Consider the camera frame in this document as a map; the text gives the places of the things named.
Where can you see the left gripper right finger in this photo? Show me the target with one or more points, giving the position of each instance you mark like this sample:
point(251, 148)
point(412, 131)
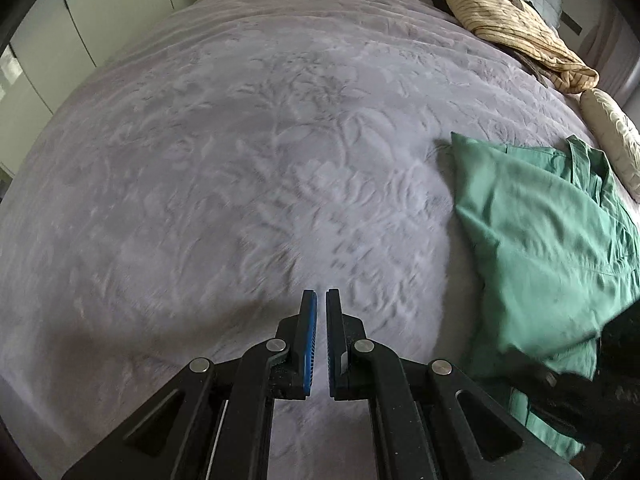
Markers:
point(430, 421)

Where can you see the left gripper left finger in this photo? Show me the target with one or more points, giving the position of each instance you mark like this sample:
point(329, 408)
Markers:
point(212, 420)

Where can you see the green shirt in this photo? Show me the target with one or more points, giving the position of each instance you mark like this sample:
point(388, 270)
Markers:
point(558, 255)

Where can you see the cream pillow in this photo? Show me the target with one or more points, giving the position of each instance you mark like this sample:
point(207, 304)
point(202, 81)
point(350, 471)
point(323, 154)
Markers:
point(616, 134)

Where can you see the grey embossed bedspread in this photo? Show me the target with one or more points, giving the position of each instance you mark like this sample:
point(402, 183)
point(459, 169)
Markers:
point(183, 198)

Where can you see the beige striped garment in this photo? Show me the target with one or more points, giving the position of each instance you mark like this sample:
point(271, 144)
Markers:
point(517, 27)

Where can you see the white wardrobe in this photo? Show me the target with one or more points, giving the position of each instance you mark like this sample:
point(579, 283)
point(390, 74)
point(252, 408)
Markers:
point(57, 46)

